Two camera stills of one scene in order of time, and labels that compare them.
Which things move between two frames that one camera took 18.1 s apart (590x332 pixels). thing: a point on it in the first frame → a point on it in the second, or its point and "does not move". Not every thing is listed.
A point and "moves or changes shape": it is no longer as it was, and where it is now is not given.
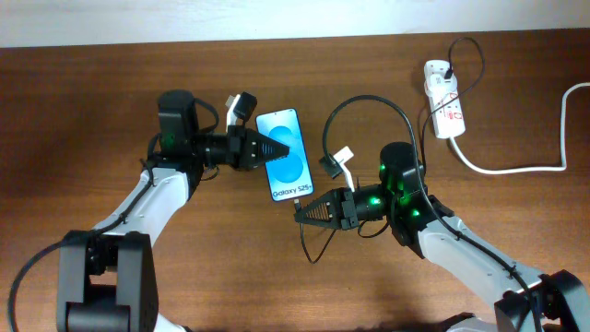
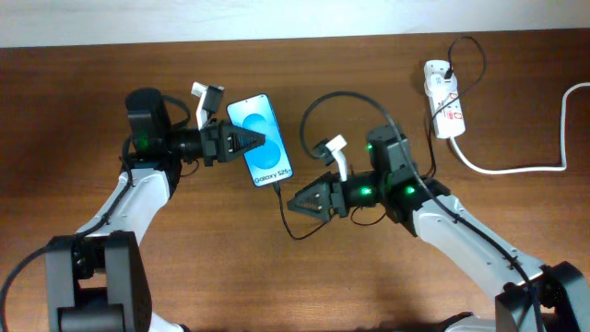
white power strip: [447, 112] does not move
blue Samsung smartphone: [289, 175] moves or changes shape
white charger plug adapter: [437, 85] does not move
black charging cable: [422, 144] → [433, 117]
